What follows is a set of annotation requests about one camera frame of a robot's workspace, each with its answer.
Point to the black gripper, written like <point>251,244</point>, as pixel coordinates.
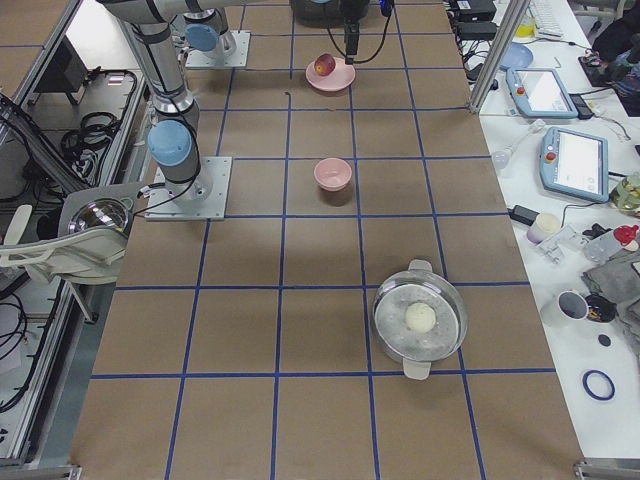
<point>350,15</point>

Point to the red apple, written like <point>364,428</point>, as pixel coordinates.
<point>324,65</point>

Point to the pink plate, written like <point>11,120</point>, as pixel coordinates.
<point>340,78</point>

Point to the pink bowl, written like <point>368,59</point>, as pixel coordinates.
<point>332,174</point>

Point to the light blue plate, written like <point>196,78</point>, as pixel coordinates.
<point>517,56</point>

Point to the white light bulb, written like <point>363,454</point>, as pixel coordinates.
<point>502,157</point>

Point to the upper teach pendant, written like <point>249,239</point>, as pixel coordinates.
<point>540,93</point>

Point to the teach pendant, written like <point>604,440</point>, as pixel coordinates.
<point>574,164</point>
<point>540,93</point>

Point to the white keyboard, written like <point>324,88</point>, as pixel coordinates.
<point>545,24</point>

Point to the black power adapter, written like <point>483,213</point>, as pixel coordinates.
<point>522,215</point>

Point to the lower teach pendant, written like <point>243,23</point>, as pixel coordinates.
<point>574,164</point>

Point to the purple white jar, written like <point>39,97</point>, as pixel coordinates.
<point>543,227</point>

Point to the steel steamer pot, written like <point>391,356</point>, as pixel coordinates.
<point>417,352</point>

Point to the white steamed bun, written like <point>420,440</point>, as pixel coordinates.
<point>420,317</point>

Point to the red white toy figure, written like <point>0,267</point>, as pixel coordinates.
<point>626,235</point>

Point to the white mug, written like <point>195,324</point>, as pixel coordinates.
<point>564,309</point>

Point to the white chair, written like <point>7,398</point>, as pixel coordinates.
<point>90,257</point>

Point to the grey cloth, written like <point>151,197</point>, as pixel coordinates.
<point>618,281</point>

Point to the small black disc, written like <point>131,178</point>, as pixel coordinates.
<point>604,340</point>

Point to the aluminium frame post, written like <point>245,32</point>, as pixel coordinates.
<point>506,30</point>

